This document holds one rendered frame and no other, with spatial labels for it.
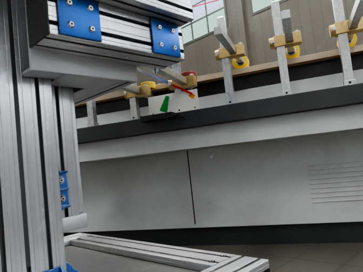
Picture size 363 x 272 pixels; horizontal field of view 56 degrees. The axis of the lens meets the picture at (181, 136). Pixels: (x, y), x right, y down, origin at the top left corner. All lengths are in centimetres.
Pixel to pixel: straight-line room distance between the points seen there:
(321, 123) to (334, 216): 47
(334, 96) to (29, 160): 118
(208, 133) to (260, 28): 584
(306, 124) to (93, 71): 101
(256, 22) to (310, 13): 111
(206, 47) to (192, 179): 644
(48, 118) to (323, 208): 135
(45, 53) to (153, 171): 128
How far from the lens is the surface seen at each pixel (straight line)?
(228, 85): 160
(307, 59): 175
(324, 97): 153
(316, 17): 683
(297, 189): 177
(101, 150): 186
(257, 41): 731
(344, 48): 160
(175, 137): 167
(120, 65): 86
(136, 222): 203
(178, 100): 165
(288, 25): 140
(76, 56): 81
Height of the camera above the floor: 47
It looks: 4 degrees up
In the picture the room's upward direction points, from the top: 6 degrees counter-clockwise
